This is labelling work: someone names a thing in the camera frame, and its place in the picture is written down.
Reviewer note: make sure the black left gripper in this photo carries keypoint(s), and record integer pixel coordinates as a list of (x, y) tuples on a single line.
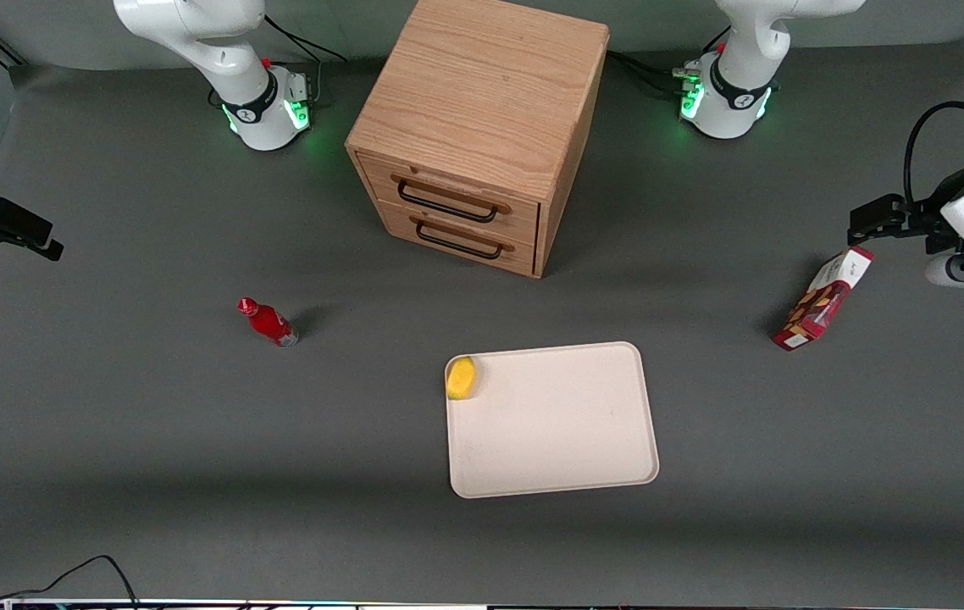
[(925, 213)]

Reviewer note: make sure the red cookie box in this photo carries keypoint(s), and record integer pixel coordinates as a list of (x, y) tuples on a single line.
[(821, 301)]

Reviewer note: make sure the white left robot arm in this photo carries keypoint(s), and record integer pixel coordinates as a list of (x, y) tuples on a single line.
[(736, 85)]

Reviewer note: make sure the beige plastic tray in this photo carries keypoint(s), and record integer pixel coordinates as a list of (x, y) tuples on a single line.
[(554, 419)]

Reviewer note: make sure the red soda bottle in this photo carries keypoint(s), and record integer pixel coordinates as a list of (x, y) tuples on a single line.
[(268, 323)]

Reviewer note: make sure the dark grey table mat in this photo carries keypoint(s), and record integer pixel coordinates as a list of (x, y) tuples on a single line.
[(194, 466)]

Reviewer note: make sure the wooden drawer cabinet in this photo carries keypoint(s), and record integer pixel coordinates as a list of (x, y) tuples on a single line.
[(482, 85)]

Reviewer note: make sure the yellow sponge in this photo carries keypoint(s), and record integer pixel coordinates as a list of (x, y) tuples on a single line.
[(461, 378)]

